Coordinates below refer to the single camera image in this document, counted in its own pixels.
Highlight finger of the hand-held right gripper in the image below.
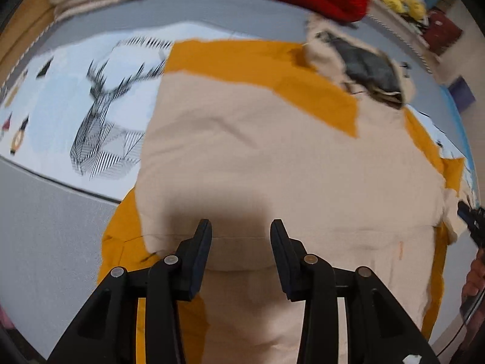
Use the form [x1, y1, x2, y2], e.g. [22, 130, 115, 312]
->
[457, 200, 485, 249]

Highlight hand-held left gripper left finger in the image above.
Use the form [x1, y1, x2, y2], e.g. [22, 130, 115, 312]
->
[47, 218, 213, 364]

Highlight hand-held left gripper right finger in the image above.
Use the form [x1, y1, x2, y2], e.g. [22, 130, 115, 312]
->
[270, 219, 442, 364]

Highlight cream and mustard sweatshirt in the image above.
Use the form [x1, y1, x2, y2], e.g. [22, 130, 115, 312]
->
[96, 38, 471, 364]

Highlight person's right hand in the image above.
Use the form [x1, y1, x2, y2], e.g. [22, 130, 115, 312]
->
[462, 248, 485, 298]

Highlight grey printed bed sheet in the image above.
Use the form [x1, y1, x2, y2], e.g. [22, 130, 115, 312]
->
[0, 0, 477, 364]

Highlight yellow bear plush toy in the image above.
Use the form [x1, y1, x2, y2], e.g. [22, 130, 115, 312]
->
[401, 0, 427, 20]

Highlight wooden bed frame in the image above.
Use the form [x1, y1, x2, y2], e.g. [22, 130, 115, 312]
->
[0, 0, 54, 81]

